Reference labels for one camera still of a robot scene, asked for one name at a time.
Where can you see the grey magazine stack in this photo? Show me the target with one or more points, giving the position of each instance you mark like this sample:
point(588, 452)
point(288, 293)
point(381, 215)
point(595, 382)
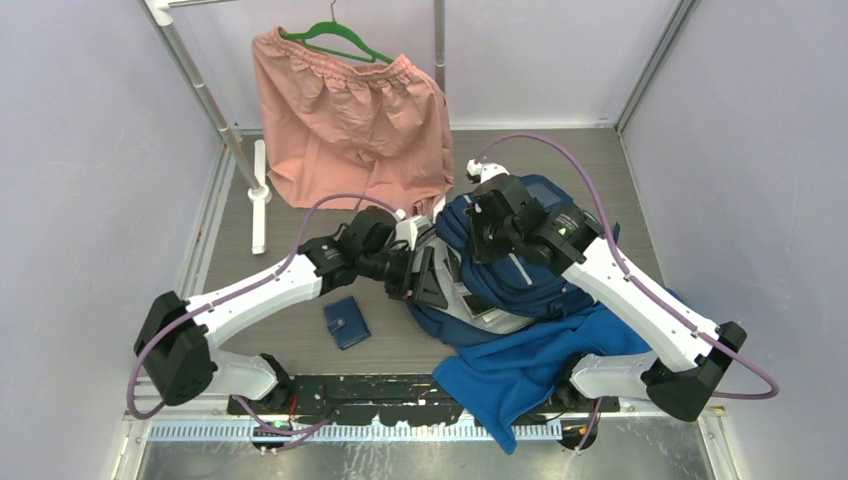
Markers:
point(469, 308)

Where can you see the metal clothes rack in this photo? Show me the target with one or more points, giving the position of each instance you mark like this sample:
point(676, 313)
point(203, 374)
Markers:
point(253, 170)

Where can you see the small blue wallet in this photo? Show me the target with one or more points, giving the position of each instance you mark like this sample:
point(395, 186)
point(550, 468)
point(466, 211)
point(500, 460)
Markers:
point(346, 323)

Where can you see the blue cloth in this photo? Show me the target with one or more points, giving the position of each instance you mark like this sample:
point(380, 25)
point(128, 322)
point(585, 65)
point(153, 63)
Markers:
point(501, 380)

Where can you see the navy blue backpack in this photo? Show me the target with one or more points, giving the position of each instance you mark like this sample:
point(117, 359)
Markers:
point(526, 293)

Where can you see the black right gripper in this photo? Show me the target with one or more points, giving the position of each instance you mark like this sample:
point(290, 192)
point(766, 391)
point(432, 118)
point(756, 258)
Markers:
point(479, 252)

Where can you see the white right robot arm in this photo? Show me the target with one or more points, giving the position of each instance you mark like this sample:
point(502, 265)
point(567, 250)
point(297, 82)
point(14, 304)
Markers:
point(689, 354)

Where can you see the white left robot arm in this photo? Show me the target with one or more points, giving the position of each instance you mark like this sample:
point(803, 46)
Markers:
point(180, 343)

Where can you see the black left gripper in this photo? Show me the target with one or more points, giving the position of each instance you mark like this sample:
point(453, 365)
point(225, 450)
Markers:
point(428, 290)

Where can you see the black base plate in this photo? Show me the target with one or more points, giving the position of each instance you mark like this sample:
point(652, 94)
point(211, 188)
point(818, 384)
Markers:
point(358, 400)

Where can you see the pink shorts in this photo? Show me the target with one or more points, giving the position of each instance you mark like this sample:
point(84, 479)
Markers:
point(380, 130)

